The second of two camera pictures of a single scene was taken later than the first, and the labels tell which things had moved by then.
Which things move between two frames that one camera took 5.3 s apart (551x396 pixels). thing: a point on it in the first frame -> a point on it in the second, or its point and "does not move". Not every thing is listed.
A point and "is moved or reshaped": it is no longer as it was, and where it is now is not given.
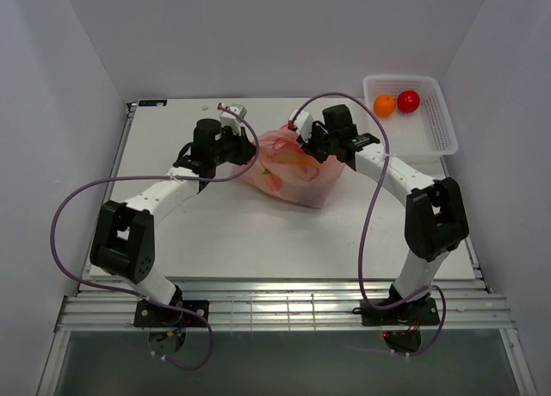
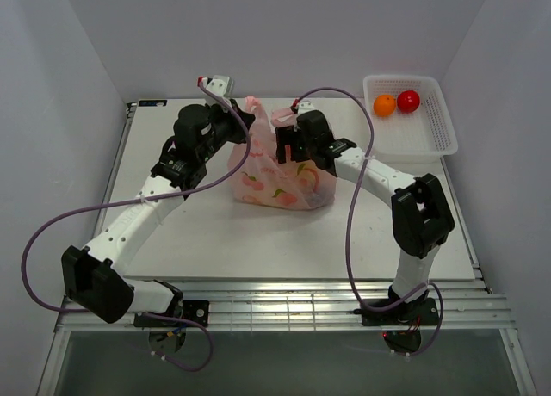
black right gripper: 308,145 -> 286,136
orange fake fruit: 384,105 does not move
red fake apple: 408,101 does not move
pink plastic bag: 285,169 is moved or reshaped
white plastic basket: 425,135 does not move
